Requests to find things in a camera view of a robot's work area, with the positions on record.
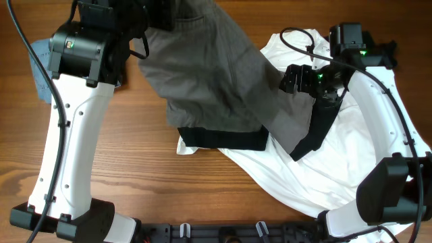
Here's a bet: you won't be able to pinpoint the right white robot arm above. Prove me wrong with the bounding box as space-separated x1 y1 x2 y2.
279 45 431 242

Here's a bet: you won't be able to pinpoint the black garment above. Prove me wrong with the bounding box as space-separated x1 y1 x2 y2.
178 100 342 161

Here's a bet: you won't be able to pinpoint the white shirt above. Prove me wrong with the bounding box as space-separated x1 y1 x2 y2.
176 28 432 243

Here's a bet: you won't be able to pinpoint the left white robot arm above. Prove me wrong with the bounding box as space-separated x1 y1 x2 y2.
9 1 150 242

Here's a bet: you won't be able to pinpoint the grey shorts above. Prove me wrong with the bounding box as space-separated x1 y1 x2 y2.
134 0 315 152

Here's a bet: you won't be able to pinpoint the folded blue denim shorts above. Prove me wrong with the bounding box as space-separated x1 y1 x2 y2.
30 38 52 104

